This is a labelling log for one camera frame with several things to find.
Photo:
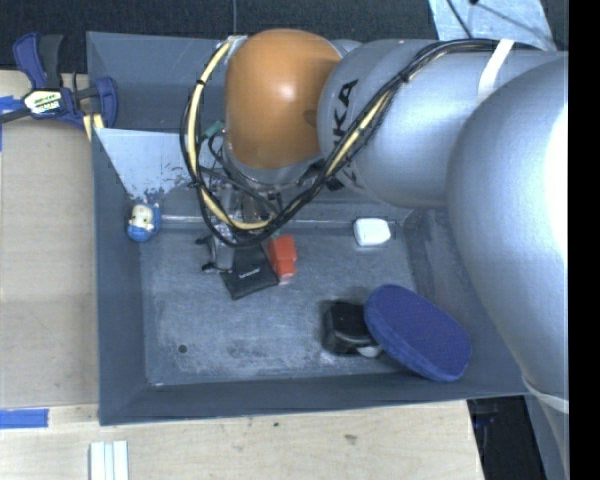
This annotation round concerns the black rounded block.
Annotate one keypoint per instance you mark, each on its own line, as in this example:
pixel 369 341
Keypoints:
pixel 344 326

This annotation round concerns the grey metal bin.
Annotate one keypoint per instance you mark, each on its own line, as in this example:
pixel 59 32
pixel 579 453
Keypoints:
pixel 230 338

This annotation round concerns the white small box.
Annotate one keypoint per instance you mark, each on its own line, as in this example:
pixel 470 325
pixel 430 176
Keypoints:
pixel 371 231

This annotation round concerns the blue and white toy figure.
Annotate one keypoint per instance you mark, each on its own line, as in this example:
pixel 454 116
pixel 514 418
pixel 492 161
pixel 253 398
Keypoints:
pixel 143 222

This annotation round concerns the red-orange block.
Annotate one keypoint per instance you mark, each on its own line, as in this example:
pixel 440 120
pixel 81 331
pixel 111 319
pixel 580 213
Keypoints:
pixel 283 259

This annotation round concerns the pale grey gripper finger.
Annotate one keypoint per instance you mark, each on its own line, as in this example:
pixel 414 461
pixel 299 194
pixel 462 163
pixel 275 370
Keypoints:
pixel 209 241
pixel 211 268

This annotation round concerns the pale wood board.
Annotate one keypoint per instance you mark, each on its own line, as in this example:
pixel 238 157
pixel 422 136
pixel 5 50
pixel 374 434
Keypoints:
pixel 45 268

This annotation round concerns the blue oval disc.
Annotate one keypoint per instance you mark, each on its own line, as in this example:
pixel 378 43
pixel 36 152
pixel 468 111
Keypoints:
pixel 418 333

